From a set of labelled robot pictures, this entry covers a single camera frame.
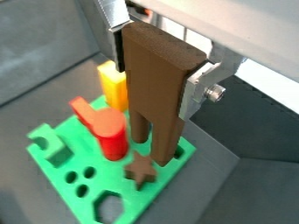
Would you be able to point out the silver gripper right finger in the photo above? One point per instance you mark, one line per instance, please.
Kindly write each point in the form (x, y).
(202, 85)

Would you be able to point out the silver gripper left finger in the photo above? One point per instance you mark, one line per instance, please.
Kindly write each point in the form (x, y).
(114, 13)

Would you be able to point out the tall yellow square block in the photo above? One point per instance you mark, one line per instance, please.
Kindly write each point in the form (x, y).
(114, 85)

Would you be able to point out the green fixture base block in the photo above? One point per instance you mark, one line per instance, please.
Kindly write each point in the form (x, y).
(89, 178)

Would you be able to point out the tall red cylinder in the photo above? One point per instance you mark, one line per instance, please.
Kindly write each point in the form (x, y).
(108, 125)

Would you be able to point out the brown star peg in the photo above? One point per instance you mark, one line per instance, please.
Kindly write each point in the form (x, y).
(141, 170)

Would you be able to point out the green arch block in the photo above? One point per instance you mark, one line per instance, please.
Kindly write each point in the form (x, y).
(49, 146)

